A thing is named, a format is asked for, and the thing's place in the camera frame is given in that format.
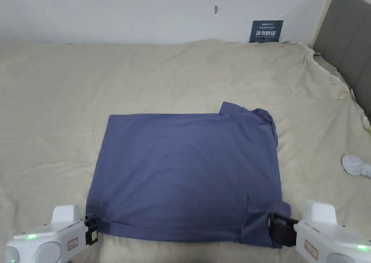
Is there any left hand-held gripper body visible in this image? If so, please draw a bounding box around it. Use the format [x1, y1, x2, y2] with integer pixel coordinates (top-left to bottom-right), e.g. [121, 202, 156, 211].
[5, 205, 89, 263]

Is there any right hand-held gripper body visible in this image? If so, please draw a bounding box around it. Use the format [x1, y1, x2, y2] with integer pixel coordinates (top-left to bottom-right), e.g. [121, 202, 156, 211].
[292, 199, 371, 263]

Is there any dark blue shirt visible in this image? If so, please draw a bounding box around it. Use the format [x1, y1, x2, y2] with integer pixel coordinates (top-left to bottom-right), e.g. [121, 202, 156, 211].
[86, 101, 292, 249]

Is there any white hand controller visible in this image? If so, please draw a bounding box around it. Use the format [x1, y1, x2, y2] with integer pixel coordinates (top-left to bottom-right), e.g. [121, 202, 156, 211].
[341, 154, 371, 179]

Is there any bed with beige sheet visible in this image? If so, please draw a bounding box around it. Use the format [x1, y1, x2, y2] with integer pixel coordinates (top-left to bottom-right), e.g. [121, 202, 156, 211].
[0, 39, 371, 263]

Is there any dark blue printed card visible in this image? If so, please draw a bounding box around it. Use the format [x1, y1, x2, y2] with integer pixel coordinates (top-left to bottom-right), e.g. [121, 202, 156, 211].
[249, 20, 284, 43]

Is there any grey padded headboard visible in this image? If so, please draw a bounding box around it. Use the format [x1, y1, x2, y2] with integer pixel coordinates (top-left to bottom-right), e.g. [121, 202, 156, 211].
[312, 0, 371, 128]

